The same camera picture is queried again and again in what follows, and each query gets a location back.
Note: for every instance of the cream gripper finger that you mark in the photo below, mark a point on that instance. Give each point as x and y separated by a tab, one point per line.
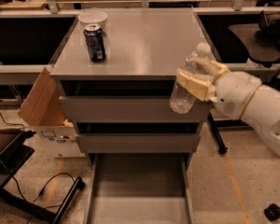
198	85
217	70

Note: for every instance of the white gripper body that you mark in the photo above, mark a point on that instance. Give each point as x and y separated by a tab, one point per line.
236	93

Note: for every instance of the clear plastic water bottle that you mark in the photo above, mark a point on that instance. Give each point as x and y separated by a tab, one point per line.
182	101

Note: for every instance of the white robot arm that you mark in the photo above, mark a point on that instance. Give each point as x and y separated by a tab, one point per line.
262	113

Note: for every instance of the middle grey drawer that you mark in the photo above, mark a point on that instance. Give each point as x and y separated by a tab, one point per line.
102	137

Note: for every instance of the grey drawer cabinet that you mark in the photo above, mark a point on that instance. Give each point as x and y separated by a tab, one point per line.
140	44

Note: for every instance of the top grey drawer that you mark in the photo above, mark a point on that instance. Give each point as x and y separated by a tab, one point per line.
124	101

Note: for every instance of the open bottom grey drawer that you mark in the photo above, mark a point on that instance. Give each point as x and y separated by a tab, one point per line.
139	189

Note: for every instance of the black table leg right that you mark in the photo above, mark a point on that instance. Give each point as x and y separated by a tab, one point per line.
226	123

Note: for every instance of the black office chair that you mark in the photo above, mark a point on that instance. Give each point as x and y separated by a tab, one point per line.
261	39

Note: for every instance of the blue soda can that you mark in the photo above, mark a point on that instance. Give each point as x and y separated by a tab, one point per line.
94	39

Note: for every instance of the white bowl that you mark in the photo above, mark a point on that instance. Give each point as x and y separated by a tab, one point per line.
92	17

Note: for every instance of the cardboard box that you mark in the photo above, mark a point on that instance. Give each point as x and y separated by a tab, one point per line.
42	110

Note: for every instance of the black table stand left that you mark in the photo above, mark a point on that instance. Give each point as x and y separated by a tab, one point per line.
44	181

